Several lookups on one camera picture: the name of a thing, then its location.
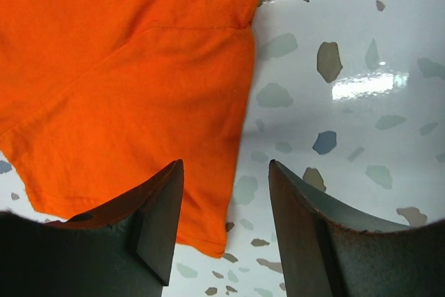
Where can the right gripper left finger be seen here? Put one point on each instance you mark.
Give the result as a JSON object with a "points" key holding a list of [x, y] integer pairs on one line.
{"points": [[123, 247]]}

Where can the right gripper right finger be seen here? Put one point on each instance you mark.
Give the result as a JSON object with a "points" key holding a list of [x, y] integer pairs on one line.
{"points": [[328, 248]]}

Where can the orange t shirt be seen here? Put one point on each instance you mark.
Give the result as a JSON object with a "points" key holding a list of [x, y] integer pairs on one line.
{"points": [[99, 95]]}

